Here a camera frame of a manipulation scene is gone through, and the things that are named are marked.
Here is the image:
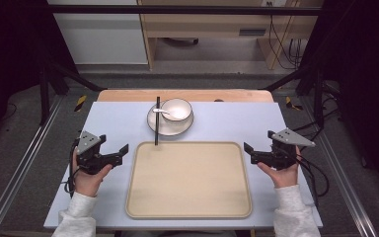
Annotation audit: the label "person's right hand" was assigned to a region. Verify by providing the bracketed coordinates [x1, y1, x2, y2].
[257, 145, 303, 190]

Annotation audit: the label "black floor cables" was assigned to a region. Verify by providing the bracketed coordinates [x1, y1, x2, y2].
[290, 80, 344, 136]

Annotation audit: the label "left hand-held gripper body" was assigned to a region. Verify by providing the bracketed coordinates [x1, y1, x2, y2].
[74, 130, 123, 176]

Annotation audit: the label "wooden table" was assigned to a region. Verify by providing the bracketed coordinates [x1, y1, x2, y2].
[96, 88, 275, 104]

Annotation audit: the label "aluminium floor rail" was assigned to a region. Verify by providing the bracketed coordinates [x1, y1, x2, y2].
[299, 95, 379, 237]
[0, 94, 65, 237]

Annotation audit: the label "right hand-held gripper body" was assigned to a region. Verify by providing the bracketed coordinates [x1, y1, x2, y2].
[258, 127, 317, 171]

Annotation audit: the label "pale blue table board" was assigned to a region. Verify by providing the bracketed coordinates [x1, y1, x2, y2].
[42, 101, 324, 231]

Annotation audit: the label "white plate with dark rim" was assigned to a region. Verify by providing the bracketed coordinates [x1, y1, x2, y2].
[146, 102, 195, 137]

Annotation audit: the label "black hanging cables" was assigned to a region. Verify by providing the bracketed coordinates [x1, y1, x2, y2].
[265, 0, 307, 71]

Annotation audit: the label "hand-held gripper black cable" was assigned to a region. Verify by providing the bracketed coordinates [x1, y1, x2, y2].
[63, 137, 81, 199]
[289, 149, 331, 209]

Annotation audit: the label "black metal stand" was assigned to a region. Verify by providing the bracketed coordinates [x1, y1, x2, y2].
[38, 55, 109, 126]
[259, 63, 326, 130]

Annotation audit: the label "black chopstick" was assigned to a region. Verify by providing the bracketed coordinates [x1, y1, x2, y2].
[154, 96, 162, 147]

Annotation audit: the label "left hand-held gripper black cable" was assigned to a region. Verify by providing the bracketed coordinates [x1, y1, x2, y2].
[63, 137, 81, 199]

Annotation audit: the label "beige rectangular tray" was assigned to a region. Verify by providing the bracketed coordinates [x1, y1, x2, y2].
[124, 140, 254, 221]

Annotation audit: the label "white bowl with dark rim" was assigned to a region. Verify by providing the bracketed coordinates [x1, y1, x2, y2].
[160, 97, 193, 123]

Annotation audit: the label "light wooden desk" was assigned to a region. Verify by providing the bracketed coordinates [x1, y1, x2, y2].
[136, 0, 325, 71]

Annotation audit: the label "black horizontal frame bar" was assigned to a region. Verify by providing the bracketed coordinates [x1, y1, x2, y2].
[44, 4, 324, 16]

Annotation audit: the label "right hand-held gripper black cable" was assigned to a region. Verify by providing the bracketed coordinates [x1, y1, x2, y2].
[289, 149, 331, 209]

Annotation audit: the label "black curtain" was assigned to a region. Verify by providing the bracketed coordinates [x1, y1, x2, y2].
[297, 0, 379, 198]
[0, 0, 80, 159]

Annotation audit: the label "yellow black striped tape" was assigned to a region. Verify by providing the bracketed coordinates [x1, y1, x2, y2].
[284, 95, 304, 112]
[73, 94, 89, 113]

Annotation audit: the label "white spoon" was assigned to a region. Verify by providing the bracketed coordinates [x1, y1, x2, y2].
[152, 108, 185, 119]

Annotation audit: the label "white cabinet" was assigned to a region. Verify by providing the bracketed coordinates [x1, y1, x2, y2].
[46, 0, 149, 66]

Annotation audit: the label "person's left hand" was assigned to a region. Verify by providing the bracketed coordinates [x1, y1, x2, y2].
[71, 147, 114, 198]

